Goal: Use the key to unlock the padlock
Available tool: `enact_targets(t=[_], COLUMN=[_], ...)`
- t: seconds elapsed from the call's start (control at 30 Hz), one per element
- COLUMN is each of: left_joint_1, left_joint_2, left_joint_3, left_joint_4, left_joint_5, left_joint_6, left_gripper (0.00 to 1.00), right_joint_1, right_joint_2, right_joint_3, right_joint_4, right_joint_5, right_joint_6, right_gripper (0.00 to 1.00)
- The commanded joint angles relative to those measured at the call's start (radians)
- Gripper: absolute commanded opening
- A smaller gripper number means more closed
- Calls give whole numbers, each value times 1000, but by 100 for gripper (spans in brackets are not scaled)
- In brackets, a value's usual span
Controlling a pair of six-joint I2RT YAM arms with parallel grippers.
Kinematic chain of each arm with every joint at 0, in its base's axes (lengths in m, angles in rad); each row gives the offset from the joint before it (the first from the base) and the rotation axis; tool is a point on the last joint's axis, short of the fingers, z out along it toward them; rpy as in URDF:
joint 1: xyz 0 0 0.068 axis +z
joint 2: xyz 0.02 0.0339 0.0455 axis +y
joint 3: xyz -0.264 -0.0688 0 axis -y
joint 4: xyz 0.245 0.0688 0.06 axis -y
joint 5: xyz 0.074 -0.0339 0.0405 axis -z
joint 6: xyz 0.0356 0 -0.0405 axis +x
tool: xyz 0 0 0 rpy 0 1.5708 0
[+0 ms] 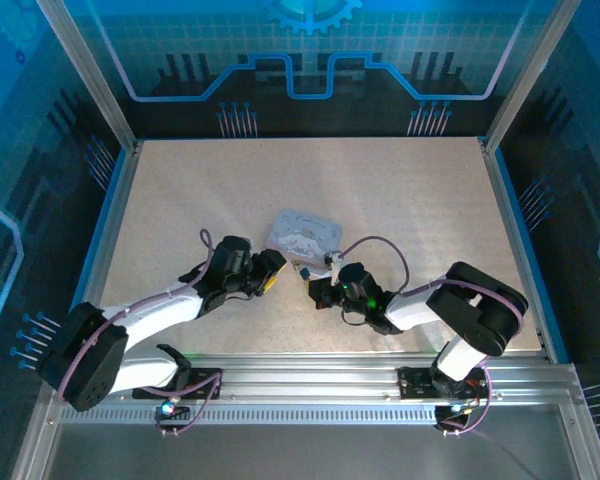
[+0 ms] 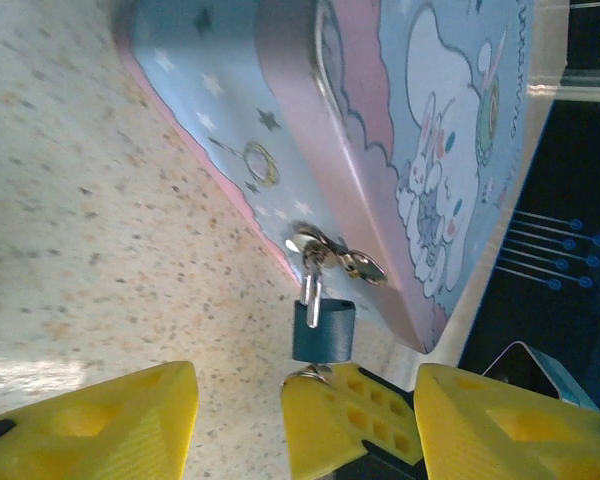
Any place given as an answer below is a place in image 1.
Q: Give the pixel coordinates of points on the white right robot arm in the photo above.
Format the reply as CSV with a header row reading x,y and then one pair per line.
x,y
470,310

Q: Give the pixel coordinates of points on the aluminium frame post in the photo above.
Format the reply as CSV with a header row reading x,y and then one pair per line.
x,y
87,70
530,70

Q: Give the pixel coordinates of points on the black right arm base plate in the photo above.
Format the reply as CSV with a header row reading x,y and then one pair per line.
x,y
420,382

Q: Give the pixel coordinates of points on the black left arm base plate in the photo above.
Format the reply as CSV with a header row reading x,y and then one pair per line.
x,y
200,382

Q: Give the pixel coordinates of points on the small padlock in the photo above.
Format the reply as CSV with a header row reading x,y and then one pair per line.
x,y
304,272

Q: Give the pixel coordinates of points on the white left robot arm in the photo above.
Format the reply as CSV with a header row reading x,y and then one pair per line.
x,y
130,325

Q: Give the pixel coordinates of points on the aluminium frame rail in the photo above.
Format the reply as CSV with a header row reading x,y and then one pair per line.
x,y
305,385

